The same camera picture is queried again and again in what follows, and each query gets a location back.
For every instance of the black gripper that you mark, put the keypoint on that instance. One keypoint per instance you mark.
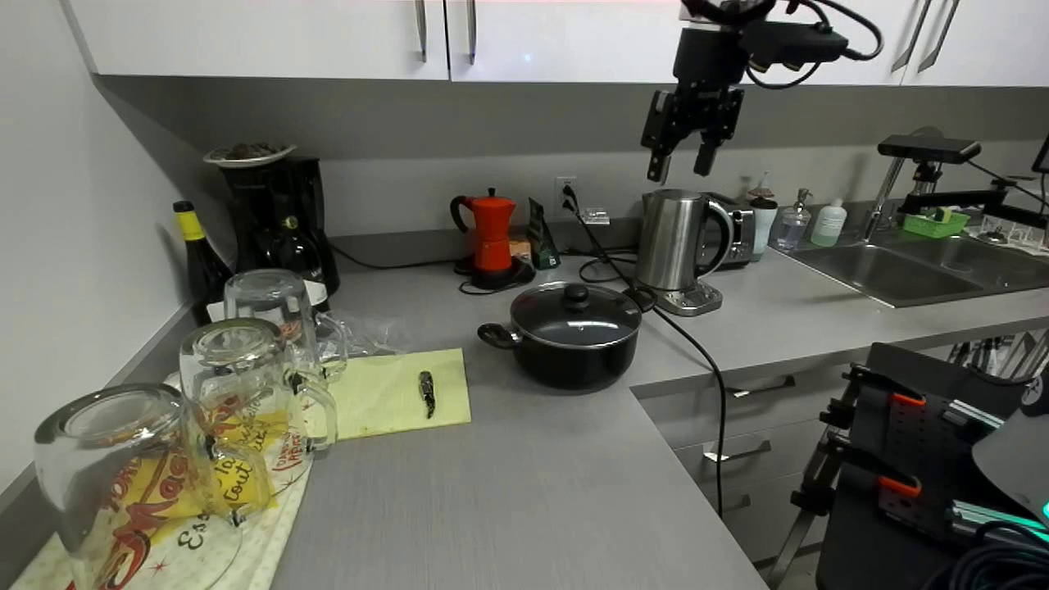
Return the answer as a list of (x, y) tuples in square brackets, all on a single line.
[(706, 64)]

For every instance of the glass pot lid black knob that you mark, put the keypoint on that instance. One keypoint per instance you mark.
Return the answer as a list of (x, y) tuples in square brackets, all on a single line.
[(573, 313)]

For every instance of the red moka pot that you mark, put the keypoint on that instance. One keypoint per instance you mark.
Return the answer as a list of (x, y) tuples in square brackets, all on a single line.
[(492, 231)]

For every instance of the black cooking pot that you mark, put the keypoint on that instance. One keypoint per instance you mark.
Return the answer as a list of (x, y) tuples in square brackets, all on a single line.
[(573, 363)]

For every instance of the stainless steel electric kettle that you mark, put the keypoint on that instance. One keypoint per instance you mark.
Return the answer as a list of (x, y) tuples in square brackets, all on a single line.
[(673, 235)]

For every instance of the clear soap dispenser bottle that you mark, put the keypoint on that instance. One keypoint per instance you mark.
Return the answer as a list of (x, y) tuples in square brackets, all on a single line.
[(790, 227)]

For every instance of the white green soap bottle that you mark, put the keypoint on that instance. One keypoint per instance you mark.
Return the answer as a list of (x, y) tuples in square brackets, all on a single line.
[(831, 224)]

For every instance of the steel kettle base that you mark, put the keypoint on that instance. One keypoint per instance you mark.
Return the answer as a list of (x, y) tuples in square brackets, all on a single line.
[(687, 299)]

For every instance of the green dish brush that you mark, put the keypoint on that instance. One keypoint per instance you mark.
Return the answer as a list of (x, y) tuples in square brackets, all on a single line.
[(541, 241)]

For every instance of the green sponge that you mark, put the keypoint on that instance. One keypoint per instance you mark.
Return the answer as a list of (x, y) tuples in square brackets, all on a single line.
[(934, 224)]

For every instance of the stainless steel sink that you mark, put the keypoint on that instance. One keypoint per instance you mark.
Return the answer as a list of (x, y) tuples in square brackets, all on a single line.
[(919, 266)]

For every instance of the black orange bar clamp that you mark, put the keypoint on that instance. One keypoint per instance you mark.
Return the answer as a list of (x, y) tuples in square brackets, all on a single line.
[(862, 478), (881, 401)]

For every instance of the small black utensil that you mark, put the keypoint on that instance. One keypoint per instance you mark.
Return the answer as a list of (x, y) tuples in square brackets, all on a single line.
[(426, 394)]

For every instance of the pale yellow mat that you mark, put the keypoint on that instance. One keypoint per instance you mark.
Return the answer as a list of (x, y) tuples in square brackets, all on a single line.
[(389, 396)]

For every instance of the black drip coffee maker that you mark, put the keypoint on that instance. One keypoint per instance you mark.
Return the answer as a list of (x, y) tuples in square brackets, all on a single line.
[(281, 216)]

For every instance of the small upturned clear glass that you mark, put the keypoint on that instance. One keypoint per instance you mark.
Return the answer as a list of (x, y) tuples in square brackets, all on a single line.
[(271, 306)]

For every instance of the dark wine bottle yellow cap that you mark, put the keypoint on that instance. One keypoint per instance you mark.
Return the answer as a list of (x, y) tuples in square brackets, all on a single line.
[(202, 266)]

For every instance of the upturned clear glass mug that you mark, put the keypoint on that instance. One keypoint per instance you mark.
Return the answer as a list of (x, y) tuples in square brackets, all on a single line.
[(242, 414)]

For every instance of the printed yellow red dish towel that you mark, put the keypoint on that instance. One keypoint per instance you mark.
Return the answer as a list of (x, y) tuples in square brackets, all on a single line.
[(264, 544)]

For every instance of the large upturned clear glass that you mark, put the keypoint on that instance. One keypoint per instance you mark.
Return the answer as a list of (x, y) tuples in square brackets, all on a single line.
[(120, 478)]

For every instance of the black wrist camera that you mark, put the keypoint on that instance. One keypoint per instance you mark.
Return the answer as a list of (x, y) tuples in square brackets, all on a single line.
[(793, 42)]

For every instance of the wall power outlet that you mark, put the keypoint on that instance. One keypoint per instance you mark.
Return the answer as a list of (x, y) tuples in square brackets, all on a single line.
[(569, 195)]

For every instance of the black camera on stand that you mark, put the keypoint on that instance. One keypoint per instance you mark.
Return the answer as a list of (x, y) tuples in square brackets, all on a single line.
[(929, 149)]

